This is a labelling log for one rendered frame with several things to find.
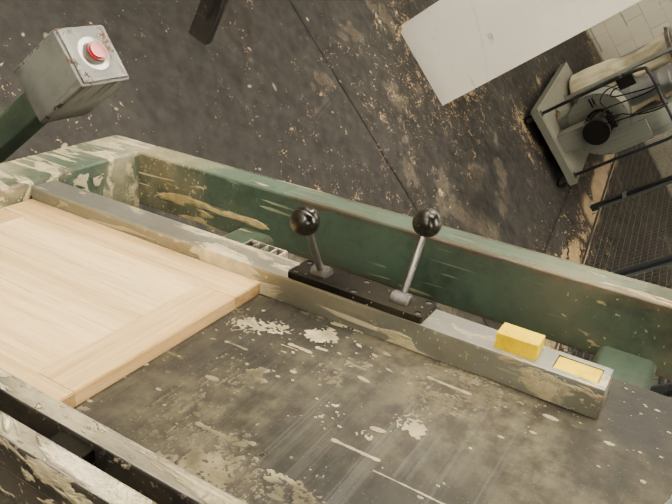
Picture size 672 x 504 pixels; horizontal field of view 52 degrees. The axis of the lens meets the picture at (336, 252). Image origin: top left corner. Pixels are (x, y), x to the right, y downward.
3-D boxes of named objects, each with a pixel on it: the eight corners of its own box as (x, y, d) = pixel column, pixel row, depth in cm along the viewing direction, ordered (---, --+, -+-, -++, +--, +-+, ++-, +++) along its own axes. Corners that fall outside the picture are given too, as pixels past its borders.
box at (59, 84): (59, 65, 148) (104, 22, 137) (85, 116, 149) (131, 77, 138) (10, 72, 138) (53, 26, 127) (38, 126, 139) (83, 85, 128)
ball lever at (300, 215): (318, 264, 96) (296, 196, 86) (342, 271, 94) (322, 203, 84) (304, 284, 94) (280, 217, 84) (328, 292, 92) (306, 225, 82)
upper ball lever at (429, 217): (390, 305, 90) (422, 208, 90) (416, 314, 88) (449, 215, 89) (380, 302, 87) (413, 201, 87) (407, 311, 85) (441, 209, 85)
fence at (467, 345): (57, 201, 123) (55, 179, 121) (606, 398, 80) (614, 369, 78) (33, 208, 119) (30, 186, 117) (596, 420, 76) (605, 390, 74)
